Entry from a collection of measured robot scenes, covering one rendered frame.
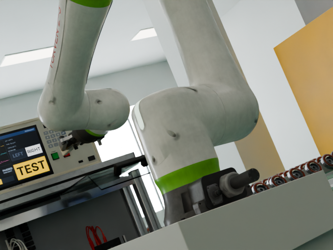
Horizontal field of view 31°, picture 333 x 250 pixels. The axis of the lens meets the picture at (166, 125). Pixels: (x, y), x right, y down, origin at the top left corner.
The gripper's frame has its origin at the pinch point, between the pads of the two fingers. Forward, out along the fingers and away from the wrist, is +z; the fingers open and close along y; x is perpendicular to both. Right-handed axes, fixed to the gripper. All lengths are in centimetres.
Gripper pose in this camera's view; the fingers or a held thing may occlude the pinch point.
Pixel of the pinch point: (66, 148)
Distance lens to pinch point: 183.9
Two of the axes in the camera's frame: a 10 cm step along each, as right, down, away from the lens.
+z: -4.5, 3.2, 8.3
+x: -3.7, -9.2, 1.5
